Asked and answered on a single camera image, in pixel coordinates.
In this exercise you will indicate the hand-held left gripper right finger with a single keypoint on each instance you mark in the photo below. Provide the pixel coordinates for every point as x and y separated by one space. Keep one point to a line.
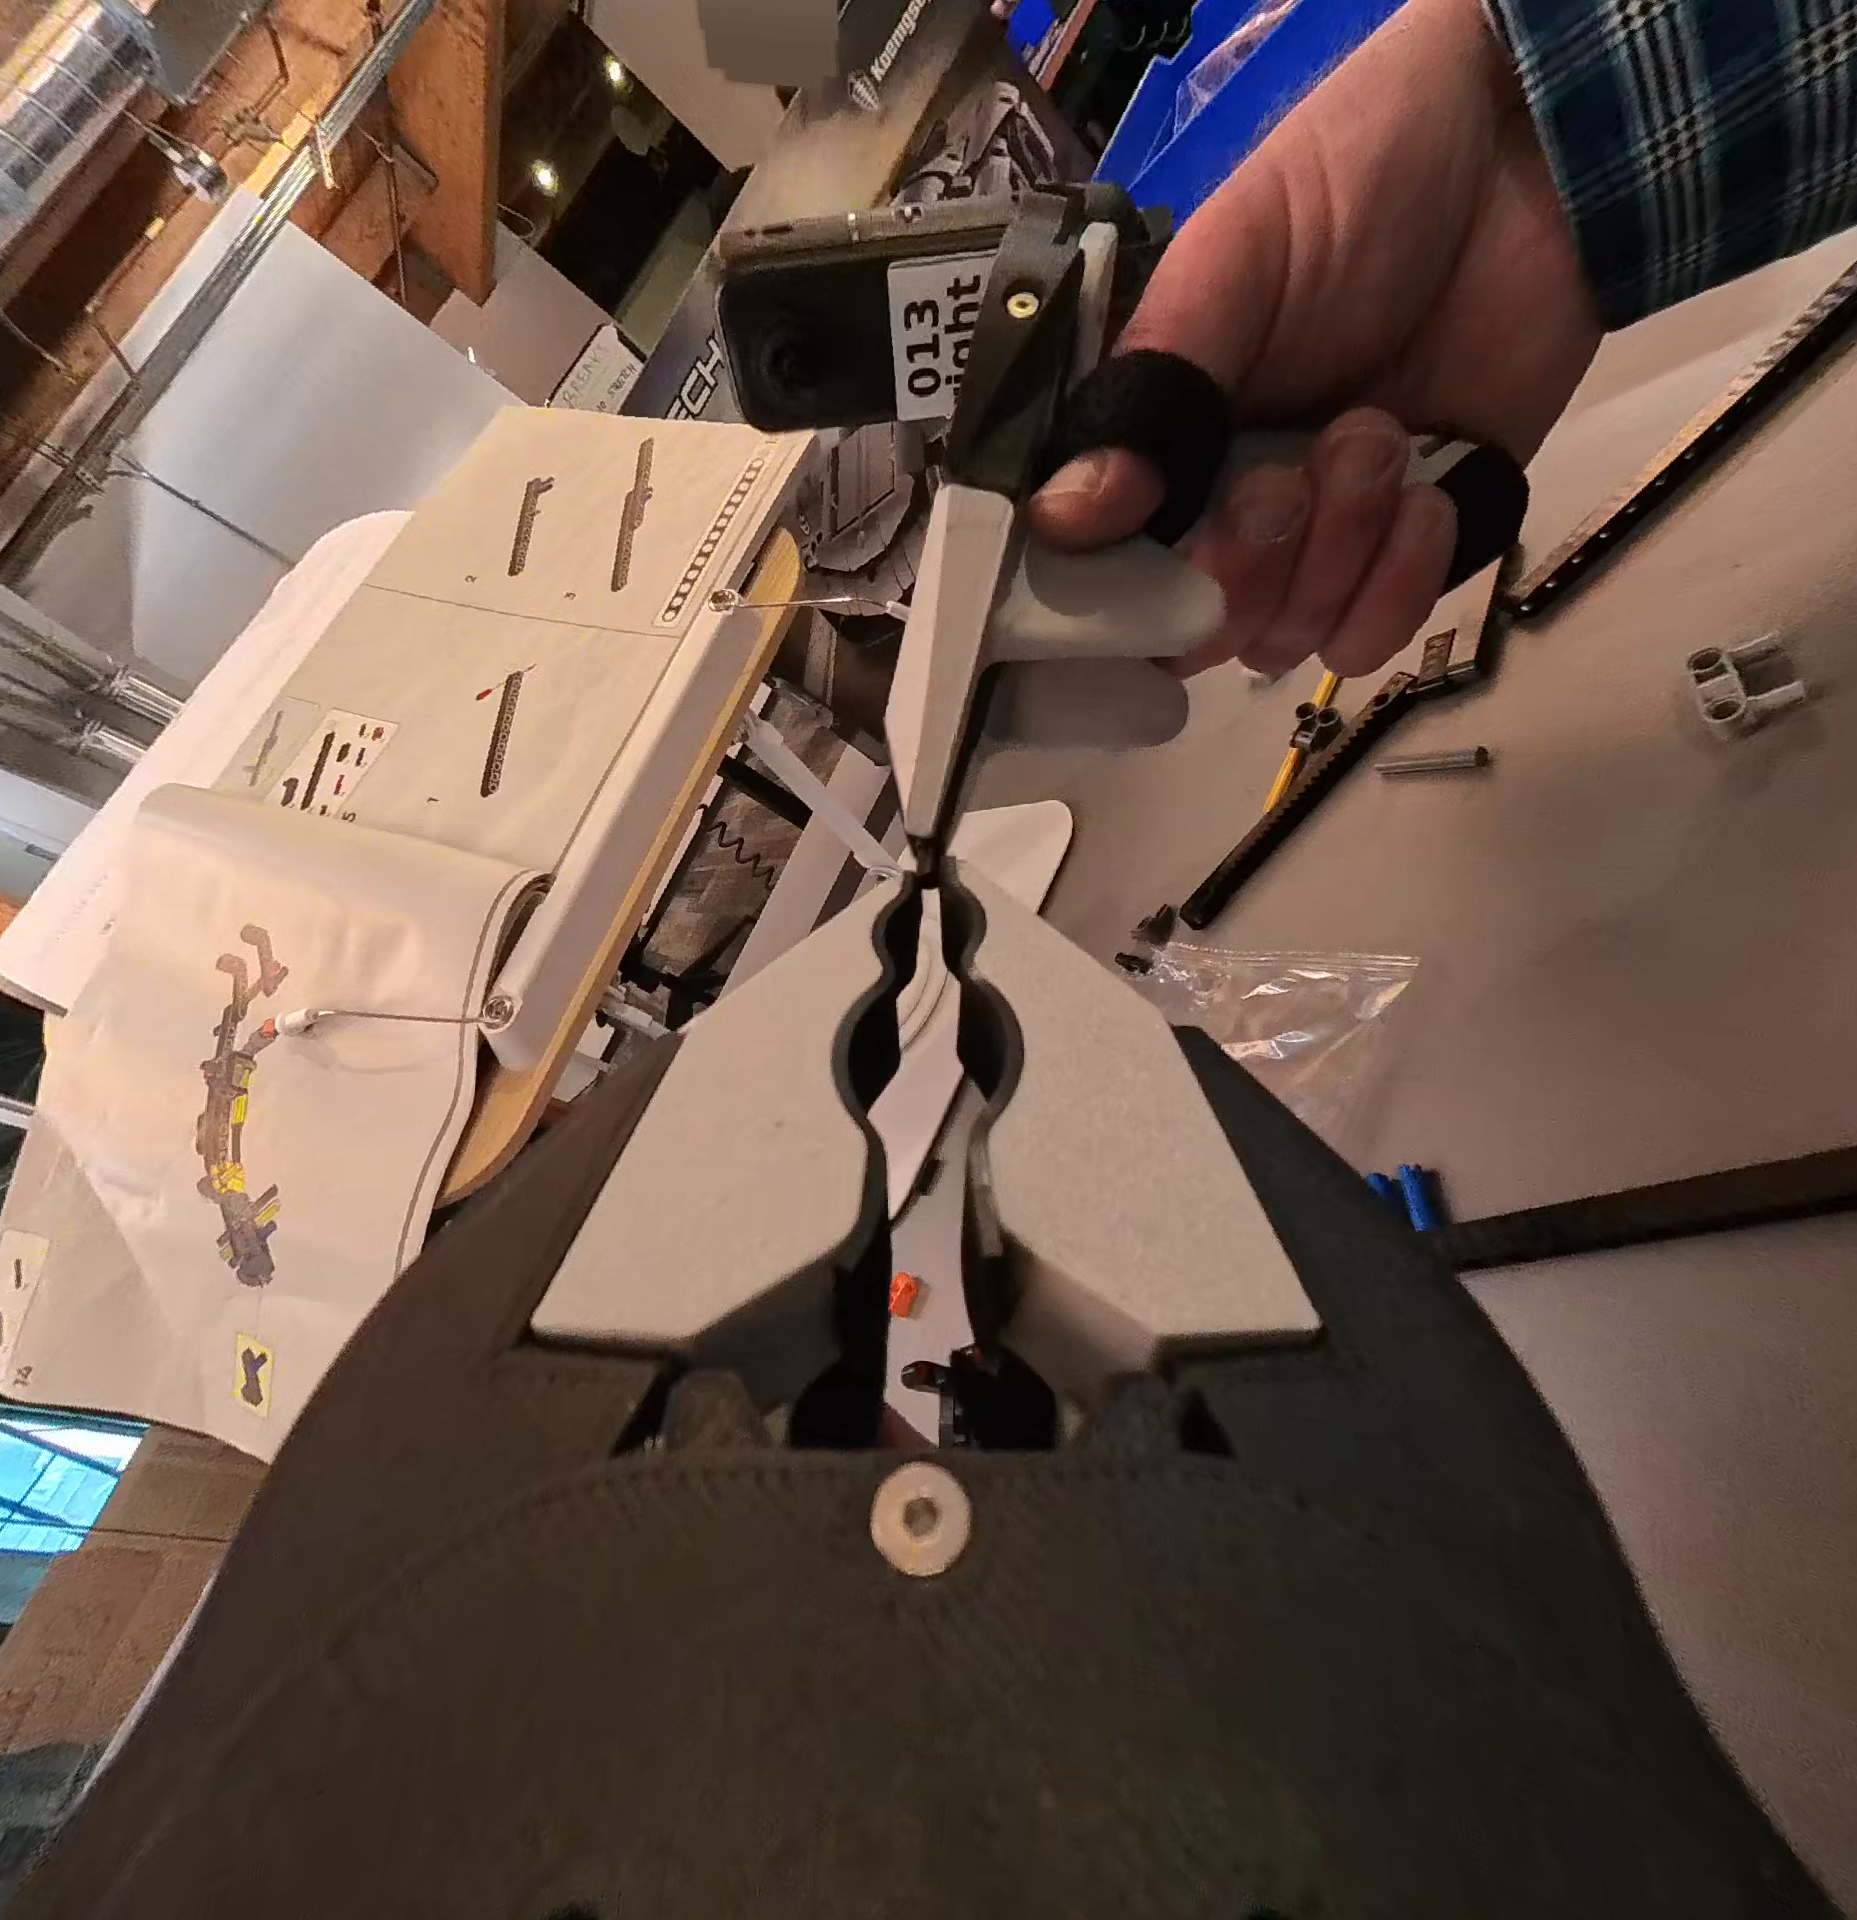
1156 1199

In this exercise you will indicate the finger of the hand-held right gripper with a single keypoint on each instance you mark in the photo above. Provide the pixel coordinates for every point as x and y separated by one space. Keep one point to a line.
950 646

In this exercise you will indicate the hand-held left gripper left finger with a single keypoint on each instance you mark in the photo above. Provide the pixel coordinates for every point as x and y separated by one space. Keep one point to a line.
686 1199

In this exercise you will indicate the light grey lego connector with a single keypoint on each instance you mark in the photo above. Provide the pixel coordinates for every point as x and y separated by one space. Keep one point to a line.
1746 679

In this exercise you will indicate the person's right forearm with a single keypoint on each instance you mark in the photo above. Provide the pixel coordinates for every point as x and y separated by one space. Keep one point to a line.
1711 149

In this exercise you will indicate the yellow lego axle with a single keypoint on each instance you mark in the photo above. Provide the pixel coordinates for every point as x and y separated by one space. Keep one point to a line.
1297 765

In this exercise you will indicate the dark grey lego axle connector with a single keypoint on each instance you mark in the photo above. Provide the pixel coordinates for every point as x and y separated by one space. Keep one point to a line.
1315 726

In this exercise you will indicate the black lego gear rack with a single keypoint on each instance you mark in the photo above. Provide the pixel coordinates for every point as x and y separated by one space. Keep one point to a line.
1289 808

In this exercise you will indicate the grey lego axle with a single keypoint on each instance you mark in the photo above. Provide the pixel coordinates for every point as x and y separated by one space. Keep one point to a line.
1428 762

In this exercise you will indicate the short black lego beam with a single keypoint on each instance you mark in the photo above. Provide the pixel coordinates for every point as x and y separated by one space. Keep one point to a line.
1449 646

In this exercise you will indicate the person's right hand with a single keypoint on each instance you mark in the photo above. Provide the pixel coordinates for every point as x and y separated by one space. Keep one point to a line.
1367 272

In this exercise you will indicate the wooden board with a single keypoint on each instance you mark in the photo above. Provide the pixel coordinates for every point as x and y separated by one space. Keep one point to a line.
521 1125

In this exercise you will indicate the white flat board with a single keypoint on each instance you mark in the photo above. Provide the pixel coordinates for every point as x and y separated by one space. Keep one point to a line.
1019 847

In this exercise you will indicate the clear plastic bag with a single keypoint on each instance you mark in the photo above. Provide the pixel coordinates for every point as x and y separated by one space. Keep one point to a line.
1289 1005

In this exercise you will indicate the white page holder bar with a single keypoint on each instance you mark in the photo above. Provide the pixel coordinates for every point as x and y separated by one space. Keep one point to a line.
647 808

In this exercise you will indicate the blue plastic box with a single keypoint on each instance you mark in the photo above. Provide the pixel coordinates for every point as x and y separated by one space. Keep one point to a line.
1170 117

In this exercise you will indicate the wooden ceiling beam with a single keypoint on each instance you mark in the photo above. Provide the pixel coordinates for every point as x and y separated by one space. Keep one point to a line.
450 135

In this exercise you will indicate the instruction booklet on stand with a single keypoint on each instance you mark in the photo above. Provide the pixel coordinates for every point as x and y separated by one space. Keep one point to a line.
416 677

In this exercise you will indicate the white table frame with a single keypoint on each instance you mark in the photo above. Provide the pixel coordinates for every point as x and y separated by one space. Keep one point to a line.
829 780

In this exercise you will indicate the silver ventilation duct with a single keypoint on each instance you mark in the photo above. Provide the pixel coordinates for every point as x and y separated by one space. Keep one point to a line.
43 149

